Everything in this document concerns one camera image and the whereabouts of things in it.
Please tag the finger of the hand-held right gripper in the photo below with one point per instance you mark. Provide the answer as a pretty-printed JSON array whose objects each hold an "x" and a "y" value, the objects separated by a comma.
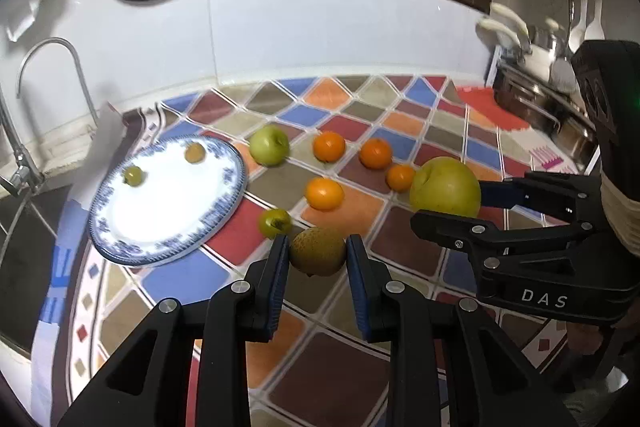
[
  {"x": 525, "y": 239},
  {"x": 545, "y": 197}
]

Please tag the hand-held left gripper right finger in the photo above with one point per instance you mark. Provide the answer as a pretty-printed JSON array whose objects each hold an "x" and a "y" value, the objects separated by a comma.
[{"x": 361, "y": 292}]

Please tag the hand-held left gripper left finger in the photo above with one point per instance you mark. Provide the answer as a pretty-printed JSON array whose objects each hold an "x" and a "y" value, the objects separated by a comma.
[{"x": 279, "y": 287}]

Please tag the brown pear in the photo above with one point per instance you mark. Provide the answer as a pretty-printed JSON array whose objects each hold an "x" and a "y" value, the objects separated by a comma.
[{"x": 317, "y": 252}]

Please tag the small green fruit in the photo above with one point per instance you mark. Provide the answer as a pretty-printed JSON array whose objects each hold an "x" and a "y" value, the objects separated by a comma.
[
  {"x": 133, "y": 175},
  {"x": 274, "y": 222}
]

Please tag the large yellow-green pear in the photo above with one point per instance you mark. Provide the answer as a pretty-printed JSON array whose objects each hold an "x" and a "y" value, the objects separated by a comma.
[{"x": 445, "y": 189}]

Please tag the orange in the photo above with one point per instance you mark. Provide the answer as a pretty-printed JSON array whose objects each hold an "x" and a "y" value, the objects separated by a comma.
[
  {"x": 375, "y": 153},
  {"x": 325, "y": 193},
  {"x": 400, "y": 177},
  {"x": 329, "y": 147}
]

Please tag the green apple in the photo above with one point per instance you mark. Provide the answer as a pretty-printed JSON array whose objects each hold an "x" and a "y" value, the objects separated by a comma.
[{"x": 269, "y": 145}]

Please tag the blue and white plate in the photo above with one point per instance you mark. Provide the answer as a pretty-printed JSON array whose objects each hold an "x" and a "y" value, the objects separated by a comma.
[{"x": 165, "y": 202}]

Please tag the small yellow-brown fruit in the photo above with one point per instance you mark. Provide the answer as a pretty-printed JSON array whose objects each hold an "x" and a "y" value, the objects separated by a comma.
[{"x": 194, "y": 153}]

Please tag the colourful patchwork cloth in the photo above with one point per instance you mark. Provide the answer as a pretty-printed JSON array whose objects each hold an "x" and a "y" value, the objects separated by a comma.
[{"x": 320, "y": 377}]

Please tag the stainless steel pot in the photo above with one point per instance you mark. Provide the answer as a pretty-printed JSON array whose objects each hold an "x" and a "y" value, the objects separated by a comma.
[{"x": 540, "y": 102}]

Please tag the orange striped cloth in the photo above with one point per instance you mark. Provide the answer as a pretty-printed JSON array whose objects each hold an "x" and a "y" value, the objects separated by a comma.
[{"x": 492, "y": 109}]

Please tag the metal spatula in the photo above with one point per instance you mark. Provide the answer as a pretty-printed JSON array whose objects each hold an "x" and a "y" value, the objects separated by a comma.
[{"x": 575, "y": 34}]

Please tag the steel kitchen sink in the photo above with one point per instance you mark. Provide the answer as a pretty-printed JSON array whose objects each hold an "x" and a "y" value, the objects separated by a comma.
[{"x": 25, "y": 267}]

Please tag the thin gooseneck faucet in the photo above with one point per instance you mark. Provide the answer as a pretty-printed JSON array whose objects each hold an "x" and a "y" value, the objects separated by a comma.
[{"x": 85, "y": 89}]

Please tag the chrome kitchen faucet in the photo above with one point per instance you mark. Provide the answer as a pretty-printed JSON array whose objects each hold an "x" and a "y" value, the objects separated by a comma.
[{"x": 20, "y": 162}]

